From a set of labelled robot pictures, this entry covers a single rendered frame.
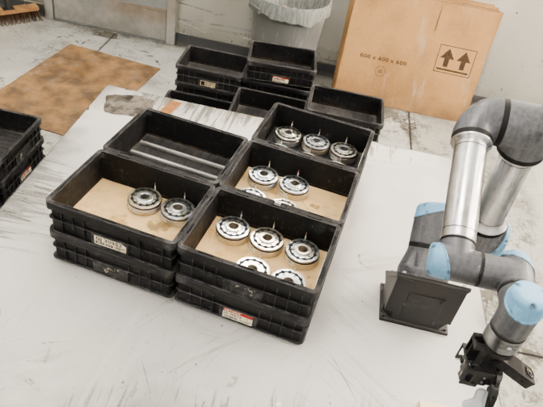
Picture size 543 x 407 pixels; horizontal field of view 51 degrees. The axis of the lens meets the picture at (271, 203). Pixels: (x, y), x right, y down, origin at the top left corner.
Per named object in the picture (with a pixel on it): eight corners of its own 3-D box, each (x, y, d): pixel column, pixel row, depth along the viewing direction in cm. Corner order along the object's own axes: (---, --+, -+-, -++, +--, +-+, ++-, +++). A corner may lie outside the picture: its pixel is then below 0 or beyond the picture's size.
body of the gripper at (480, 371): (453, 357, 128) (473, 323, 121) (490, 364, 128) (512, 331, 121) (457, 386, 122) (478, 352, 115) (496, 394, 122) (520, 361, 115)
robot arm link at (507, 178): (449, 226, 178) (505, 86, 137) (498, 237, 176) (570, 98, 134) (446, 257, 171) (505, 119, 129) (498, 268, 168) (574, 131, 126)
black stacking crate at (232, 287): (333, 254, 175) (341, 227, 168) (309, 324, 153) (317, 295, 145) (214, 215, 181) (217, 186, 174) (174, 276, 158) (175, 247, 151)
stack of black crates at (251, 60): (307, 116, 372) (321, 51, 343) (300, 144, 345) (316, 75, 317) (243, 103, 373) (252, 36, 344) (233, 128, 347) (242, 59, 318)
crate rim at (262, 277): (340, 231, 169) (343, 225, 168) (316, 301, 146) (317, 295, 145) (216, 190, 175) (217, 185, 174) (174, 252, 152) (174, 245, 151)
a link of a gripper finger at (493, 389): (477, 404, 124) (486, 366, 124) (486, 405, 124) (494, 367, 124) (485, 413, 120) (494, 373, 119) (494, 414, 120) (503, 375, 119)
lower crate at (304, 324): (326, 278, 182) (334, 252, 175) (301, 350, 159) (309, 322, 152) (211, 239, 188) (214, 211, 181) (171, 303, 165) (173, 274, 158)
